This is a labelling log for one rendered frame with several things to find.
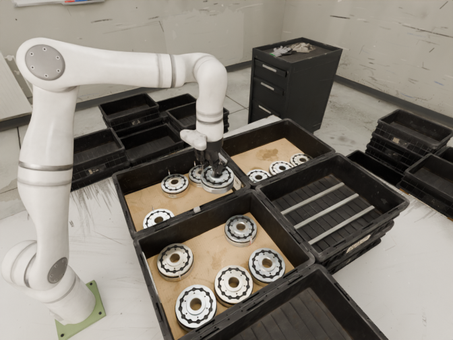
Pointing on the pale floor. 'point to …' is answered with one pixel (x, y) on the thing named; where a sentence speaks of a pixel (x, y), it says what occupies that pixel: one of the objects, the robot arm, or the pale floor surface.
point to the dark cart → (292, 83)
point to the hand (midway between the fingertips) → (210, 172)
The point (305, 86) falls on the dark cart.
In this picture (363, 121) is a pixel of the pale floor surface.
